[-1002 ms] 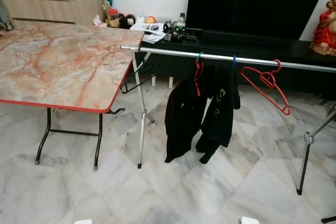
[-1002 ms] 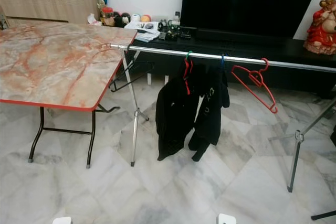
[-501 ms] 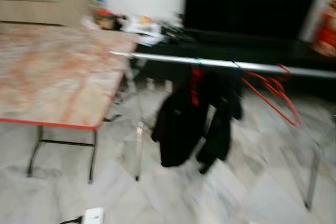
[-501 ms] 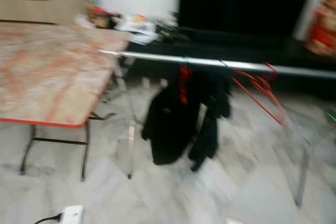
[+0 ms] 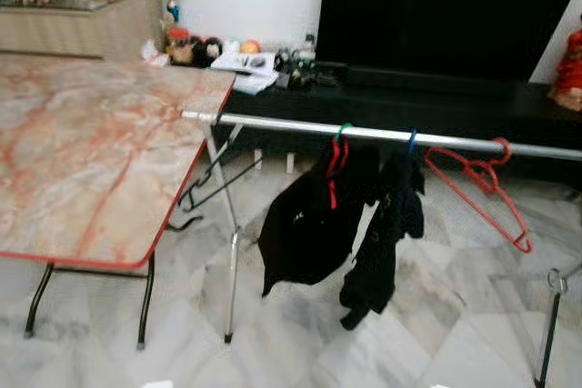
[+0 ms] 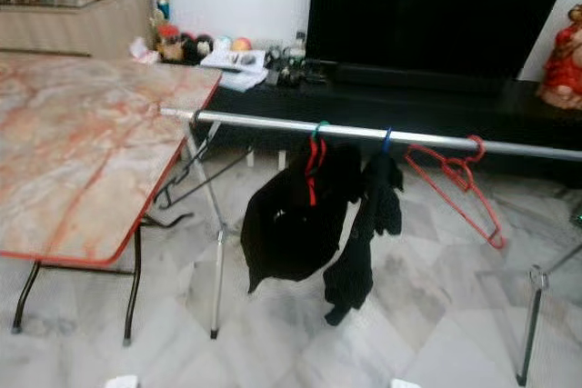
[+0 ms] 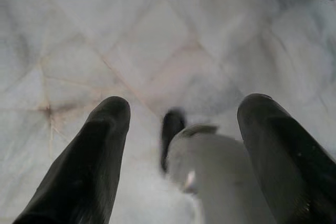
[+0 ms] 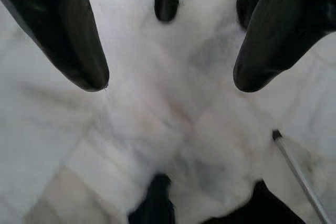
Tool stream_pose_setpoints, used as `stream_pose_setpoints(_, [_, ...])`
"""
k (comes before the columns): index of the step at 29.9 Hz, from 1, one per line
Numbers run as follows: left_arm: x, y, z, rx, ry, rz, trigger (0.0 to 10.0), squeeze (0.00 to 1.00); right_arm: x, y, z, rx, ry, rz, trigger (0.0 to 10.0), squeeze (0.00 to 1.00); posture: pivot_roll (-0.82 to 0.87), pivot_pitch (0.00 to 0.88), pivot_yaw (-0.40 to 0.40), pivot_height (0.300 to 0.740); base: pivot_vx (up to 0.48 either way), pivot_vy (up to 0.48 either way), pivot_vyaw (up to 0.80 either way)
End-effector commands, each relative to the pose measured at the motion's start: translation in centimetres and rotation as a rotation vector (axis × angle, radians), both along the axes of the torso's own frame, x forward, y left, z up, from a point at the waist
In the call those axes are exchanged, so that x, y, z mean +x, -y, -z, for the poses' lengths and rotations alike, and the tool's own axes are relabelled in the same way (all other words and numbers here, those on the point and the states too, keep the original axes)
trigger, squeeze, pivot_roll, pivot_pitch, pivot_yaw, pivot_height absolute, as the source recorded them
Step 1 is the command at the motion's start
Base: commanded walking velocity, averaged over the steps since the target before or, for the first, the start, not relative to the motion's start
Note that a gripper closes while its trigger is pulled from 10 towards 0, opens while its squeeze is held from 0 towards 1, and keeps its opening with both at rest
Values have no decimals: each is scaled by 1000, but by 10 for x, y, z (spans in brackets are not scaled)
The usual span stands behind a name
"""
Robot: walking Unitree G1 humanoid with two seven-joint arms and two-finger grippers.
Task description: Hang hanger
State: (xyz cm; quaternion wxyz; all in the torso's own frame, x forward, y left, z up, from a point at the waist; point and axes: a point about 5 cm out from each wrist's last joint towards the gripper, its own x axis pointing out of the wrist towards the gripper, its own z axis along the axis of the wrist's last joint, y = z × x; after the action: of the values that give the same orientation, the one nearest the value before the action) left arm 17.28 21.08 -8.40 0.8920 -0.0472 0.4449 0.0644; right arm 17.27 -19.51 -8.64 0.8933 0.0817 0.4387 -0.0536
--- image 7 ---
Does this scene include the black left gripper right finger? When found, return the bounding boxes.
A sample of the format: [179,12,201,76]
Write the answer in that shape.
[237,93,336,224]

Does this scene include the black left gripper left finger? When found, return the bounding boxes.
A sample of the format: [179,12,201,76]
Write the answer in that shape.
[13,95,131,224]

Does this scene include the black robot left foot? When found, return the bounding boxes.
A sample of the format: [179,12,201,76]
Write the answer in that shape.
[160,108,186,173]

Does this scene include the grey robot left leg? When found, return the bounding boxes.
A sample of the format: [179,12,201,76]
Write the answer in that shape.
[167,124,278,224]

